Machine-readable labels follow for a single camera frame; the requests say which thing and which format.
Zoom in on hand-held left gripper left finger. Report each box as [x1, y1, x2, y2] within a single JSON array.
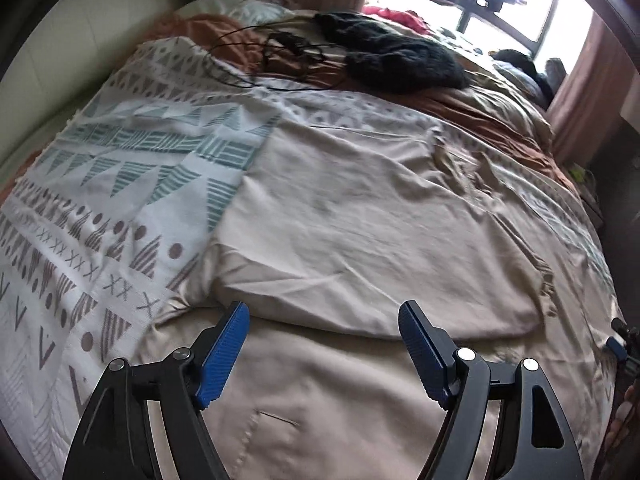
[[62, 301, 251, 480]]

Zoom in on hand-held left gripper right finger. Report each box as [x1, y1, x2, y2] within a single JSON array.
[[398, 301, 586, 480]]

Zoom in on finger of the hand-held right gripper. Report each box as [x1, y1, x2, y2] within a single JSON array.
[[605, 336, 629, 364]]

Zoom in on large beige garment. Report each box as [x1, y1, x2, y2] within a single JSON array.
[[145, 120, 617, 480]]

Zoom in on pink red clothes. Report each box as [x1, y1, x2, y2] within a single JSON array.
[[362, 4, 432, 32]]

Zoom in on person's right hand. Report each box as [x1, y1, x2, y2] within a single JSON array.
[[614, 375, 640, 456]]

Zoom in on white nightstand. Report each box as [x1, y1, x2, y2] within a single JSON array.
[[574, 164, 608, 223]]

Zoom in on geometric patterned white blanket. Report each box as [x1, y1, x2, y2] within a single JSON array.
[[0, 35, 618, 480]]

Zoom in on rust orange bed sheet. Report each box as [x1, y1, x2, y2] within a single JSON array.
[[145, 11, 576, 188]]

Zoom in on tan duvet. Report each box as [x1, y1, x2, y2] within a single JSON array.
[[430, 27, 557, 141]]

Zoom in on dark plush cushion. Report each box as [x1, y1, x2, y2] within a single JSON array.
[[492, 48, 568, 108]]

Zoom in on black knitted garment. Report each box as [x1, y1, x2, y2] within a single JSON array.
[[314, 10, 472, 94]]

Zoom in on black framed window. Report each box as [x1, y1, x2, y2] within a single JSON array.
[[377, 0, 603, 58]]

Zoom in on pale pillow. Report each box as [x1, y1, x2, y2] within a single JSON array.
[[174, 0, 297, 27]]

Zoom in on thin black cable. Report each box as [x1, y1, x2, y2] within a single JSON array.
[[206, 22, 353, 92]]

